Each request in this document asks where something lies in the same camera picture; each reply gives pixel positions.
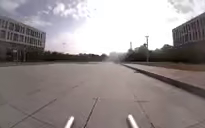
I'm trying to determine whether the grey paved plaza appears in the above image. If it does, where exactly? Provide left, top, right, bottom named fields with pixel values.
left=0, top=61, right=205, bottom=128

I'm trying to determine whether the street lamp pole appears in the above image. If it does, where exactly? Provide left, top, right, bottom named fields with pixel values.
left=144, top=35, right=150, bottom=63

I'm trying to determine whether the row of trees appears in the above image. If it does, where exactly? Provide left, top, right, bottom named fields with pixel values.
left=26, top=43, right=191, bottom=64

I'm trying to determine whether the robot's own part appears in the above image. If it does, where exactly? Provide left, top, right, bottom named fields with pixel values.
left=63, top=115, right=76, bottom=128
left=126, top=114, right=140, bottom=128

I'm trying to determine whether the raised grey pavement with kerb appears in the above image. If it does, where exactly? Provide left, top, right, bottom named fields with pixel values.
left=121, top=62, right=205, bottom=103

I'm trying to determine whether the pale building with window rows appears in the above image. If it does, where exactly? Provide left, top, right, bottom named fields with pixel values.
left=0, top=14, right=47, bottom=63

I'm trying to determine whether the dark building with window grid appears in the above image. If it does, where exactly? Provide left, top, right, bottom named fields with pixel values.
left=171, top=7, right=205, bottom=64

